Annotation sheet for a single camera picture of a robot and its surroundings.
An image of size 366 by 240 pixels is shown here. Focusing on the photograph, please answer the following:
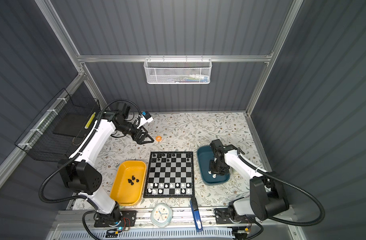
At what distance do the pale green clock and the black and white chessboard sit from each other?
0.18ft

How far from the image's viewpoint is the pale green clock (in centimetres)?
71

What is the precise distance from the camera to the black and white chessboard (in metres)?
0.82
